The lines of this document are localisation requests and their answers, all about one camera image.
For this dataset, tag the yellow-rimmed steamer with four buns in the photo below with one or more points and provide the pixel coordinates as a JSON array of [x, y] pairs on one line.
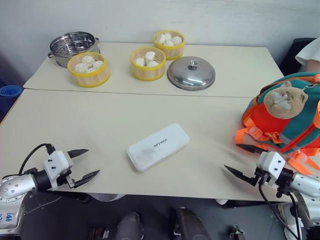
[[172, 51]]

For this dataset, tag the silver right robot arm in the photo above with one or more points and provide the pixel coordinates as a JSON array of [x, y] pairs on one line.
[[303, 183]]

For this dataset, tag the speckled white bun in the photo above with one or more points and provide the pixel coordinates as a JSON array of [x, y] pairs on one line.
[[87, 60], [98, 64], [80, 68], [91, 70]]

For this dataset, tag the yellow-rimmed steamer with speckled buns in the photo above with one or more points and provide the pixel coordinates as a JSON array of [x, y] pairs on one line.
[[91, 78]]

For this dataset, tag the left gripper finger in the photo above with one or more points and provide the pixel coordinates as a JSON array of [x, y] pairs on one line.
[[78, 152], [86, 178]]

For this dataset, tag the white rectangular case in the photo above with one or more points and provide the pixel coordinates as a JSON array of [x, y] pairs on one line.
[[157, 147]]

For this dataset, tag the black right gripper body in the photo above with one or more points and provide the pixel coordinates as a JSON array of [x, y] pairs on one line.
[[262, 178]]

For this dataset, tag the orange and teal backpack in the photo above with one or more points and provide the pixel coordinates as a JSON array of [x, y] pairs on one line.
[[273, 130]]

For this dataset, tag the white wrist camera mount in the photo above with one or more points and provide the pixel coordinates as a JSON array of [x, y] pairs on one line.
[[271, 162], [55, 162]]

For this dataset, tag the person in white shirt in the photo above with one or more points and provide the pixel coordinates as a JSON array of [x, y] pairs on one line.
[[310, 53]]

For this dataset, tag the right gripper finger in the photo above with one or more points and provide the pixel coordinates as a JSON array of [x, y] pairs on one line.
[[240, 172], [250, 148]]

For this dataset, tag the dark rounded shape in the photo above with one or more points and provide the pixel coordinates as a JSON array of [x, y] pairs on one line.
[[188, 223], [128, 226]]

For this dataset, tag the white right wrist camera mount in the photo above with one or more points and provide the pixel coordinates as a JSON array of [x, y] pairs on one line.
[[271, 162]]

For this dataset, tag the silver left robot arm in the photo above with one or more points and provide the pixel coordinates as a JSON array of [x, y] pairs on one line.
[[15, 186]]

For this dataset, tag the yellow-rimmed steamer with three buns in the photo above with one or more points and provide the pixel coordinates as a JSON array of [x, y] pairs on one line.
[[147, 72]]

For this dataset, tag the plain white bun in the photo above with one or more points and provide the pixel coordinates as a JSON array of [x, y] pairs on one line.
[[150, 56], [176, 40], [160, 38], [152, 64], [168, 43], [168, 36], [140, 62]]

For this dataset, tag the stainless steel steamer pot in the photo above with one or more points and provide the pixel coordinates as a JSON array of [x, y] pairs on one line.
[[67, 45]]

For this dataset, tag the steel domed pot lid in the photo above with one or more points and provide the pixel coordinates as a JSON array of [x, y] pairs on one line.
[[191, 73]]

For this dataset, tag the brown plush cat charm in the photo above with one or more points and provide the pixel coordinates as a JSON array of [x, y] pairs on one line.
[[283, 100]]

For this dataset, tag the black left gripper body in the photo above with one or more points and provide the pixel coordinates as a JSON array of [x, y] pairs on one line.
[[70, 181]]

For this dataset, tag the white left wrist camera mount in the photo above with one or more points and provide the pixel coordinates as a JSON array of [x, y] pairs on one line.
[[55, 162]]

